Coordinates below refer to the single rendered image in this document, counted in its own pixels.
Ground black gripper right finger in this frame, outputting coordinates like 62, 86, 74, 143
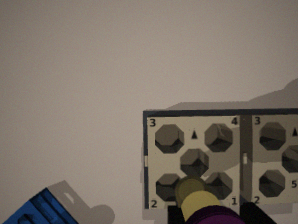
239, 202, 277, 224

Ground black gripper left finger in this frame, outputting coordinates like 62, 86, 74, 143
168, 205, 186, 224

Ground blue tube rack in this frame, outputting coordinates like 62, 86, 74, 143
3, 188, 79, 224

